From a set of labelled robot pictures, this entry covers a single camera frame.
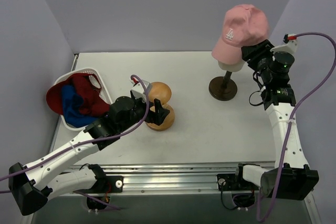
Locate white perforated basket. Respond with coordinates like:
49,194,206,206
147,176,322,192
54,68,112,131

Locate cream mannequin head stand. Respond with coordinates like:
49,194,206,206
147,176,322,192
208,61,245,101

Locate aluminium mounting rail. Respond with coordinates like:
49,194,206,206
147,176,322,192
49,163,313,196

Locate red cap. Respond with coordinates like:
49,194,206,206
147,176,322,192
46,82,65,115

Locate pink baseball cap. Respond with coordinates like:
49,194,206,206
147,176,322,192
212,4,269,65

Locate blue bucket hat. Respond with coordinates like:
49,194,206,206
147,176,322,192
61,85,97,128

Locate light wooden hat stand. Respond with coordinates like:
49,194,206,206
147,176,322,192
146,82,175,131

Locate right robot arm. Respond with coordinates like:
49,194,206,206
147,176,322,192
233,36,319,200

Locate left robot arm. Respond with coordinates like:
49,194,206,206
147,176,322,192
8,95,170,216

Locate dark red knit hat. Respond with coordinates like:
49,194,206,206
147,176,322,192
70,73,110,117

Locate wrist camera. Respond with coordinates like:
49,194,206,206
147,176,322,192
270,34,298,55
130,79,152,102

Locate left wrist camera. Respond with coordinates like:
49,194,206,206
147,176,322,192
130,79,152,102

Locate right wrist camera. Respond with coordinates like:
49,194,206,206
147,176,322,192
270,34,298,55

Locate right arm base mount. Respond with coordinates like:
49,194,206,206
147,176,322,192
216,163,258,211

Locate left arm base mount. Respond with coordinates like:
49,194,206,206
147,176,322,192
83,164,124,211

